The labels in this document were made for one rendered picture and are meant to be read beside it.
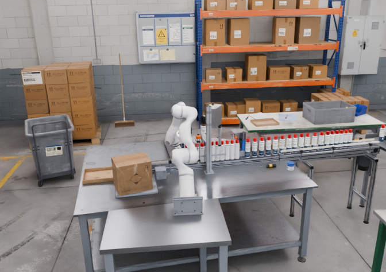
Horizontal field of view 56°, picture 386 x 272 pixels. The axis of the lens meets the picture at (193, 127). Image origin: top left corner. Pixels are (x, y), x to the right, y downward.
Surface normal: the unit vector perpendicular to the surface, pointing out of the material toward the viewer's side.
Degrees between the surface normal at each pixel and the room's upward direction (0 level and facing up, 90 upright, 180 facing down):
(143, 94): 90
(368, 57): 90
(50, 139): 93
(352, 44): 90
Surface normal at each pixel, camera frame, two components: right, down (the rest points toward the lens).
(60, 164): 0.41, 0.34
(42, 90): 0.20, 0.30
